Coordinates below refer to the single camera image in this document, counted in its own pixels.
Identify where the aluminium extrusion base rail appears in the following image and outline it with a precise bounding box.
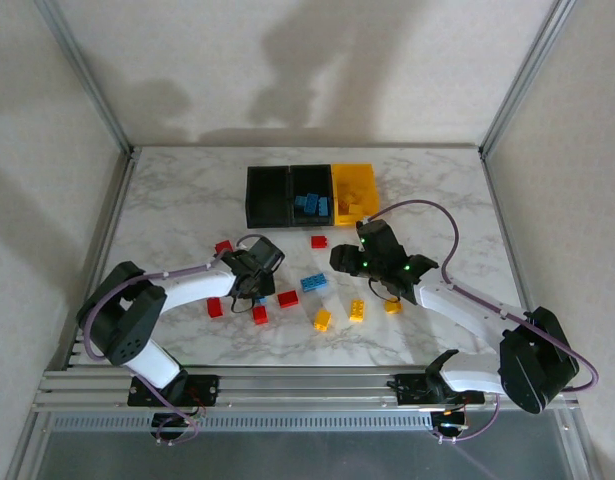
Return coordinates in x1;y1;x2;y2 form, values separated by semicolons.
34;367;581;414

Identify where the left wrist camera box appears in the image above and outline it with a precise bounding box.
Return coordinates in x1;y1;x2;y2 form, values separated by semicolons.
246;237;287;274

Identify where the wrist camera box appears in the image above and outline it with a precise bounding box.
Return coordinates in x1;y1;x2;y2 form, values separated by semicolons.
246;237;287;274
356;218;396;246

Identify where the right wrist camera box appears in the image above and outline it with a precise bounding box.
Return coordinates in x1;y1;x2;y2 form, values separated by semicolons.
356;218;396;246

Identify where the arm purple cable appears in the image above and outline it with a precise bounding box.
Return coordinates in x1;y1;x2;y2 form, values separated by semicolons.
364;199;601;446
84;234;261;446

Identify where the aluminium frame post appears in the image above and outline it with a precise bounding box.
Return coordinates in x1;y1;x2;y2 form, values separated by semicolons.
478;0;574;157
34;0;136;156

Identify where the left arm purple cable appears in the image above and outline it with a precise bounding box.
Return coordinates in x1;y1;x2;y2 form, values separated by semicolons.
84;234;261;446

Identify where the black plastic bin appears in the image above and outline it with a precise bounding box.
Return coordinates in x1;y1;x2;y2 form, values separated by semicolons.
288;163;337;227
245;165;294;229

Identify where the aluminium table side rail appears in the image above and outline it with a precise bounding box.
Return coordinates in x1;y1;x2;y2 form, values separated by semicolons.
479;152;558;369
51;147;141;371

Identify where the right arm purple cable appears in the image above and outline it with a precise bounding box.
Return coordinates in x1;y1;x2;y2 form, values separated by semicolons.
364;199;601;446

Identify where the grey slotted cable duct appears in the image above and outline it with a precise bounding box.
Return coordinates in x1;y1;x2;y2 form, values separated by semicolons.
49;413;436;434

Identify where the yellow plastic bin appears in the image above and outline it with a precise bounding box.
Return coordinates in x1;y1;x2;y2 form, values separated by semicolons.
330;162;382;229

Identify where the small black controller board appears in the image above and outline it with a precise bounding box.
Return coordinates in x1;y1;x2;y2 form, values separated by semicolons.
431;409;471;436
150;412;198;442

